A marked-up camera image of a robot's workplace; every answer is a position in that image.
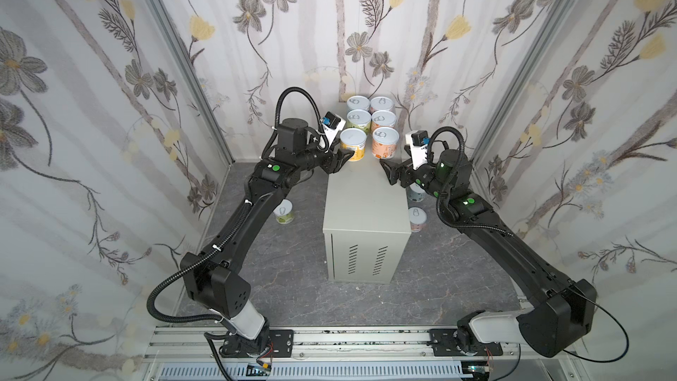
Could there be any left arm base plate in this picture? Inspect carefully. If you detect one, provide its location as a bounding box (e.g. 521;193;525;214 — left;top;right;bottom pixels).
219;329;294;359

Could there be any grey metal cabinet counter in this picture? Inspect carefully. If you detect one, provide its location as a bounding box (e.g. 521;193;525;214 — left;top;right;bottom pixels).
323;134;411;284

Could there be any pink white can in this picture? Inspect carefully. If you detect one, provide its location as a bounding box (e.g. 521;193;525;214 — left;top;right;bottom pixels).
408;207;428;233

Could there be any green white labelled can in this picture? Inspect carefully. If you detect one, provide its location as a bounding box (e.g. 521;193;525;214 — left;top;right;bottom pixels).
346;109;372;134

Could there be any white slotted cable duct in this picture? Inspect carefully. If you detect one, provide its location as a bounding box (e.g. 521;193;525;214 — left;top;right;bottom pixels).
158;362;474;381

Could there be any brown labelled can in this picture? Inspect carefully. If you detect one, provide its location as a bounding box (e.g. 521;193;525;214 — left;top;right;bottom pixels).
370;110;397;132

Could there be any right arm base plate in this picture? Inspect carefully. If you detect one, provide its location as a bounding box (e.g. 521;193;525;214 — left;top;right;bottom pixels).
428;328;504;357

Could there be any teal labelled can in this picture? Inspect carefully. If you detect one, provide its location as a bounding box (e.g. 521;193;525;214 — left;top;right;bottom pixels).
407;183;427;203

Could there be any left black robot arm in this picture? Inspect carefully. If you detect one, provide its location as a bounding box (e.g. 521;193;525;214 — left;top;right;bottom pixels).
146;86;354;356

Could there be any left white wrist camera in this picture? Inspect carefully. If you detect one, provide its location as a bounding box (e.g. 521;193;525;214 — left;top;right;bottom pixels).
322;112;346;148

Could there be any orange yellow labelled can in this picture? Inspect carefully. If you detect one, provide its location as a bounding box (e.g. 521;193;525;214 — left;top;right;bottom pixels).
340;128;367;162

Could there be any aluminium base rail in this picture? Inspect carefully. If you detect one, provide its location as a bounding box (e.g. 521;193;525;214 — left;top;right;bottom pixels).
142;326;574;368

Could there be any blue labelled can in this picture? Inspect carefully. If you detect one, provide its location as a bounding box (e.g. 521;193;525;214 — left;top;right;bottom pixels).
346;95;370;112

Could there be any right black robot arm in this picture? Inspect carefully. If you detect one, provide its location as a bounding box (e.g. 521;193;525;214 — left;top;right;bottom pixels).
379;126;600;358

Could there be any pink labelled can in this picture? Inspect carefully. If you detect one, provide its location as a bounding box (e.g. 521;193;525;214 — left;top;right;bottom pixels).
370;96;395;114

